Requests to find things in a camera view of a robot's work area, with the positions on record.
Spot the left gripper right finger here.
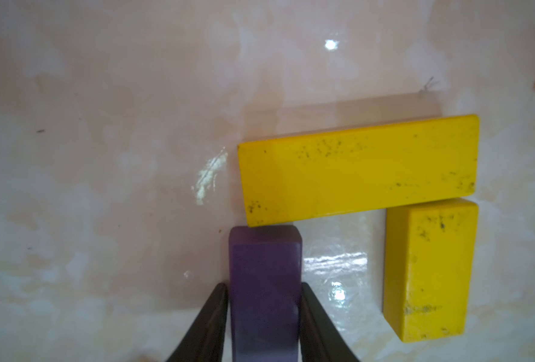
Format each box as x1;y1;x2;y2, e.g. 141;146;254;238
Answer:
300;282;359;362

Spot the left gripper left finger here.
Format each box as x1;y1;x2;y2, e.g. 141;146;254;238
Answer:
166;283;229;362

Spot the purple block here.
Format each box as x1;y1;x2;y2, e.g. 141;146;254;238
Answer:
229;225;302;361

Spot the short yellow block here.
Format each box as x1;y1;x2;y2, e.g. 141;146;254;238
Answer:
383;198;479;343

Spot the long yellow block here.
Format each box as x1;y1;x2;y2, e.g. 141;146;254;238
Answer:
238;115;480;227

